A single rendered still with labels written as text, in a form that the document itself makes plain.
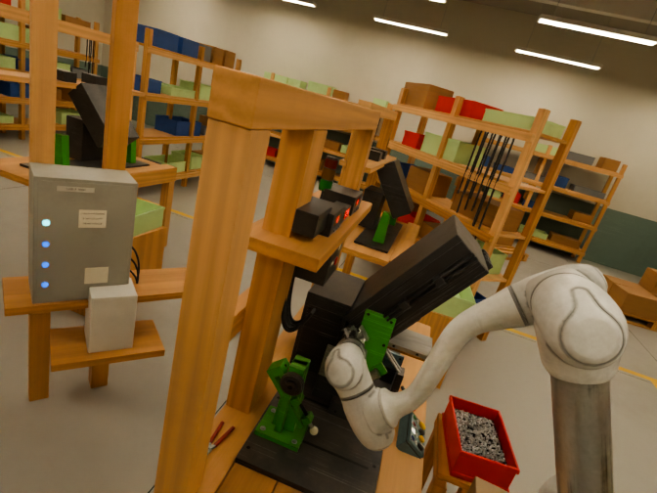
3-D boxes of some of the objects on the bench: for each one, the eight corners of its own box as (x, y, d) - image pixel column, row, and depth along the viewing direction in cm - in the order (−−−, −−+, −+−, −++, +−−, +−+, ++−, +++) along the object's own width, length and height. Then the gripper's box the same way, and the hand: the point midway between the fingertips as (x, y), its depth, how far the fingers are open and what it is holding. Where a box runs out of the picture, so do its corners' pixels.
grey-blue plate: (394, 382, 174) (404, 355, 170) (394, 385, 173) (404, 358, 168) (372, 375, 176) (382, 347, 171) (372, 377, 174) (381, 349, 170)
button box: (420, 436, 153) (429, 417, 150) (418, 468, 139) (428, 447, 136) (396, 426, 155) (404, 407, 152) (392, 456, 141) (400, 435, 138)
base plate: (403, 336, 217) (404, 334, 216) (369, 521, 115) (371, 516, 114) (328, 310, 224) (329, 307, 223) (234, 462, 122) (235, 457, 121)
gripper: (373, 371, 124) (378, 350, 147) (350, 323, 125) (359, 310, 148) (352, 380, 125) (360, 358, 148) (328, 334, 126) (340, 319, 149)
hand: (359, 336), depth 145 cm, fingers closed on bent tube, 3 cm apart
